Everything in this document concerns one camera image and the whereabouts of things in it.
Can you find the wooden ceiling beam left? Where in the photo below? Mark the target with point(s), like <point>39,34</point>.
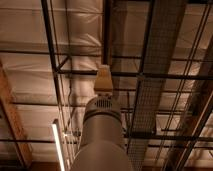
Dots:
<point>13,120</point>

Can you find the black metal ceiling strut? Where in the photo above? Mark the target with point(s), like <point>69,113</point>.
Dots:
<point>51,51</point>

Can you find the beige ceiling box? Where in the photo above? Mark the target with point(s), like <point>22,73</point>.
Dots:
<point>103,80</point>

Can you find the fluorescent tube light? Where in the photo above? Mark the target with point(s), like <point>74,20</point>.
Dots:
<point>55,129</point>

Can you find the wooden ceiling beam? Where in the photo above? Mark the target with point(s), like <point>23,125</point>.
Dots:
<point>13,120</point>
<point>201,106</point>

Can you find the wooden ceiling beam right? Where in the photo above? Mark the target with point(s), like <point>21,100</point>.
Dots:
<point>201,106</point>

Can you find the wire mesh cable tray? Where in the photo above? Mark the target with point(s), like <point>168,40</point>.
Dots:
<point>163,25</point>

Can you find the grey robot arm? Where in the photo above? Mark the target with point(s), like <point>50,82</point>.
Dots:
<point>102,144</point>

